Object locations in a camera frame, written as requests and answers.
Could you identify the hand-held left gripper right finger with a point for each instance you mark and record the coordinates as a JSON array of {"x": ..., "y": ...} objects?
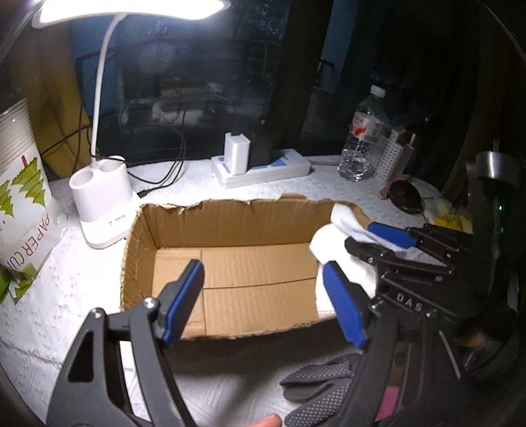
[{"x": 343, "y": 304}]

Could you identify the clear water bottle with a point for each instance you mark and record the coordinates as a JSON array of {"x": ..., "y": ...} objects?
[{"x": 363, "y": 139}]

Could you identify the yellow curtain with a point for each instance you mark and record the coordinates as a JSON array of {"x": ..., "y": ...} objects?
[{"x": 53, "y": 102}]

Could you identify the white perforated holder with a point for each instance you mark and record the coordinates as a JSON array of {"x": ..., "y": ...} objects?
[{"x": 390, "y": 158}]

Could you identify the white desk lamp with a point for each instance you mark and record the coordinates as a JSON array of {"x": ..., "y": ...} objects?
[{"x": 102, "y": 193}]

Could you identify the person's left hand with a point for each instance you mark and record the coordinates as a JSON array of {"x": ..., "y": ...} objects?
[{"x": 266, "y": 421}]

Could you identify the cardboard box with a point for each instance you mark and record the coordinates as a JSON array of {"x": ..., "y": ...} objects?
[{"x": 246, "y": 267}]

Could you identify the white power strip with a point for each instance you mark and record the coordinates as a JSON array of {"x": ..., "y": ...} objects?
[{"x": 287, "y": 164}]

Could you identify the dark window frame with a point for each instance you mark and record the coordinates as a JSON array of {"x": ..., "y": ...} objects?
[{"x": 304, "y": 82}]

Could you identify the white textured tablecloth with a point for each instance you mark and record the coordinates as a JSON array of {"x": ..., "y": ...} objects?
[{"x": 230, "y": 382}]

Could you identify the white paper cup pack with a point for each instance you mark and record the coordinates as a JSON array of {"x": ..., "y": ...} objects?
[{"x": 20, "y": 184}]

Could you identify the white charger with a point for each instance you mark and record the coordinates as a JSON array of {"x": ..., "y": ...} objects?
[{"x": 237, "y": 154}]

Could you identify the black round case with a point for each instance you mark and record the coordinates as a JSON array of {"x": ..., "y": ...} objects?
[{"x": 404, "y": 197}]

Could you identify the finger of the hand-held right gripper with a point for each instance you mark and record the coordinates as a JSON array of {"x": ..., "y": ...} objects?
[
  {"x": 390, "y": 235},
  {"x": 363, "y": 248}
]

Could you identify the yellow packet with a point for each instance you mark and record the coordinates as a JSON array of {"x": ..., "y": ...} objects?
[{"x": 452, "y": 223}]

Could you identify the black charger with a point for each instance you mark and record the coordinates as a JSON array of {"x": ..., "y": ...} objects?
[{"x": 261, "y": 143}]

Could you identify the grey dotted glove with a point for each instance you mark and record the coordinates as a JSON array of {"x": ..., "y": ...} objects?
[
  {"x": 320, "y": 410},
  {"x": 320, "y": 375}
]

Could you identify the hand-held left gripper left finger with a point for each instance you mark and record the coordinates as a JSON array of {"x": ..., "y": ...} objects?
[{"x": 183, "y": 304}]

